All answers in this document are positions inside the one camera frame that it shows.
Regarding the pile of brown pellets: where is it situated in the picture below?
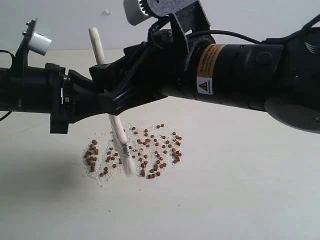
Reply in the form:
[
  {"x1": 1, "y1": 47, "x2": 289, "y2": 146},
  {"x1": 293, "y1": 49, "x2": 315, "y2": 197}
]
[{"x1": 81, "y1": 123, "x2": 184, "y2": 187}]

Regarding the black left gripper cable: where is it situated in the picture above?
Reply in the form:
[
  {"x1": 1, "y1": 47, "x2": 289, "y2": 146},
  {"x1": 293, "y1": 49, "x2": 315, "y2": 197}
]
[{"x1": 0, "y1": 49, "x2": 16, "y2": 122}]

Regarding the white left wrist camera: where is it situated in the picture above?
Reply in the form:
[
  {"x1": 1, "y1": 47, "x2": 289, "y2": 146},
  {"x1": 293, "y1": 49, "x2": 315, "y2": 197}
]
[{"x1": 10, "y1": 18, "x2": 52, "y2": 76}]

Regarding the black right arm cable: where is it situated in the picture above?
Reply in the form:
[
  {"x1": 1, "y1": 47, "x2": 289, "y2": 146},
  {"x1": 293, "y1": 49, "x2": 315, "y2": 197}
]
[{"x1": 189, "y1": 14, "x2": 320, "y2": 45}]

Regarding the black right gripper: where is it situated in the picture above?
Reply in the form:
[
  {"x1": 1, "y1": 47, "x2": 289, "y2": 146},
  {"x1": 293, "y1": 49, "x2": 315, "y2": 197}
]
[{"x1": 89, "y1": 29, "x2": 200, "y2": 116}]

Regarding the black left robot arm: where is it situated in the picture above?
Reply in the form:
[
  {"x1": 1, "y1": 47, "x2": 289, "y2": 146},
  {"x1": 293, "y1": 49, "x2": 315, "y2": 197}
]
[{"x1": 0, "y1": 63, "x2": 112, "y2": 134}]

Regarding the white wall plug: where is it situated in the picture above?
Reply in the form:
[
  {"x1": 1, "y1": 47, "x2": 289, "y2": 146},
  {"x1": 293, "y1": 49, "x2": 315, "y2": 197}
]
[{"x1": 103, "y1": 9, "x2": 112, "y2": 16}]

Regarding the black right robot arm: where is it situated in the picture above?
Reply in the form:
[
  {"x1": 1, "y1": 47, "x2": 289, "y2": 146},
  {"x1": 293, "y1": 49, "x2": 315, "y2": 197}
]
[{"x1": 89, "y1": 25, "x2": 320, "y2": 133}]

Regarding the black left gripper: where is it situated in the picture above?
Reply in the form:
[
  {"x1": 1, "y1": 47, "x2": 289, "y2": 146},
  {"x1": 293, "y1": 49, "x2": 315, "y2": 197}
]
[{"x1": 45, "y1": 63, "x2": 110, "y2": 134}]

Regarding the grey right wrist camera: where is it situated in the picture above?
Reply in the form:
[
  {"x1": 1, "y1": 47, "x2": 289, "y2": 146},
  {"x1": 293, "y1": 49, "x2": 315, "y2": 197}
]
[{"x1": 123, "y1": 0, "x2": 197, "y2": 26}]

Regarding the white paint brush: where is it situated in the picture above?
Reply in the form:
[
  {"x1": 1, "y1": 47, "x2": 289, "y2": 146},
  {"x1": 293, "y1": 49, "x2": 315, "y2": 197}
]
[{"x1": 88, "y1": 27, "x2": 136, "y2": 176}]

